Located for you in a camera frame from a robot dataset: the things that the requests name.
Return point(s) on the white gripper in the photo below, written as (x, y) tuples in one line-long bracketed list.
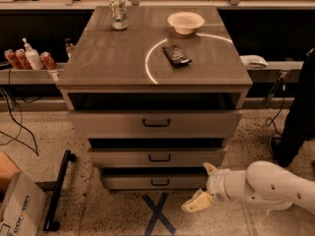
[(218, 182)]

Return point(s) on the drawer with black handle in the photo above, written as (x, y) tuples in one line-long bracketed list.
[(153, 182), (155, 124), (160, 157)]

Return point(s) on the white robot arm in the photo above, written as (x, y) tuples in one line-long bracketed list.
[(262, 184)]

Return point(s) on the grey wooden drawer cabinet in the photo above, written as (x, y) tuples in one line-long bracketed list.
[(127, 70)]

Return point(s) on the blue tape cross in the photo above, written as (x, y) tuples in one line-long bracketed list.
[(158, 215)]

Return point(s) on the black sneaker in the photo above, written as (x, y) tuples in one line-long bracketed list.
[(277, 151)]

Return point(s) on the person black leg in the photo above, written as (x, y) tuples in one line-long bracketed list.
[(299, 124)]

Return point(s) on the black snack bag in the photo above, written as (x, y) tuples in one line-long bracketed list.
[(176, 56)]

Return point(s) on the white folded cloth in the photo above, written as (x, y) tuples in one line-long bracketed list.
[(254, 61)]

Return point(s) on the black metal bar stand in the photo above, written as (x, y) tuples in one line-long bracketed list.
[(50, 224)]

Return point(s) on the white bowl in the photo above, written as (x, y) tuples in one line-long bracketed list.
[(185, 22)]

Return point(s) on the cardboard box with print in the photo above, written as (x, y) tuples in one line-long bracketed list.
[(22, 201)]

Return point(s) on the small dark glass bottle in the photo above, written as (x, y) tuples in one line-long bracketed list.
[(69, 46)]

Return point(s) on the orange soda can right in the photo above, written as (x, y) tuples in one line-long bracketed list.
[(48, 60)]

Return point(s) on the white pump bottle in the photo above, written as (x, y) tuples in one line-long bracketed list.
[(32, 56)]

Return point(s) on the orange soda can middle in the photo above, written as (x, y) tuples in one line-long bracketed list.
[(21, 55)]

